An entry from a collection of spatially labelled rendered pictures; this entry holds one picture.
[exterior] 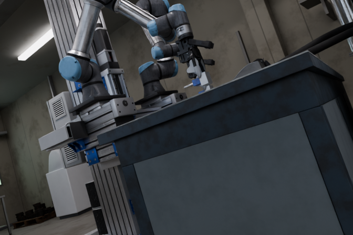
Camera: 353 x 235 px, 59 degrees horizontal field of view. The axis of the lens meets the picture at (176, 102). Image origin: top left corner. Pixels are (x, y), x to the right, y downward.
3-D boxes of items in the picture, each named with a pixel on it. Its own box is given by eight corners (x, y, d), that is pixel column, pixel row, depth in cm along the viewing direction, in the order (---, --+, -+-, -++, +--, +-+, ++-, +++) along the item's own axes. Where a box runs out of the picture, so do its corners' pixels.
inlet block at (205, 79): (184, 93, 144) (180, 82, 145) (188, 93, 149) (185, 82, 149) (208, 83, 138) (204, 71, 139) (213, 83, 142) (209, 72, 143)
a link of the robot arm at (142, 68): (140, 86, 214) (135, 68, 216) (158, 82, 220) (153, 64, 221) (145, 81, 203) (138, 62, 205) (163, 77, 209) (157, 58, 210)
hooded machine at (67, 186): (102, 205, 628) (84, 140, 646) (76, 216, 579) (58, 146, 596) (82, 209, 669) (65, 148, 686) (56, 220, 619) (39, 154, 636)
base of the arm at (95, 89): (77, 107, 168) (72, 89, 169) (99, 105, 180) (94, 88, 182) (94, 98, 159) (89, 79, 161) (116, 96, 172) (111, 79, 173)
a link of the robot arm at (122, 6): (100, 6, 178) (170, 48, 166) (90, -1, 167) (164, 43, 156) (111, -12, 177) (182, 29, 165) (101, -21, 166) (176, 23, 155)
